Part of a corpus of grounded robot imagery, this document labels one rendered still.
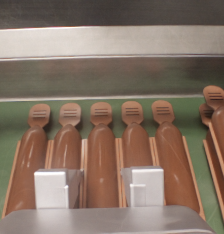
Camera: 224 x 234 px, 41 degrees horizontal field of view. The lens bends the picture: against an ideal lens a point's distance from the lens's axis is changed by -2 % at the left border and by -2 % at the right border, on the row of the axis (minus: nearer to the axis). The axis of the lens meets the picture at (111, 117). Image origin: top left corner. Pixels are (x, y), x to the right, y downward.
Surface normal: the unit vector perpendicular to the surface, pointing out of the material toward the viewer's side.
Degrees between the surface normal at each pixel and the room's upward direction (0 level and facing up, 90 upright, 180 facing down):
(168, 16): 90
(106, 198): 11
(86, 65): 90
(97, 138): 16
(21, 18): 90
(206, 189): 2
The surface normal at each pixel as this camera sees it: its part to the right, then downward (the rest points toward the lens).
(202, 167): 0.00, -0.71
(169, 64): 0.03, 0.70
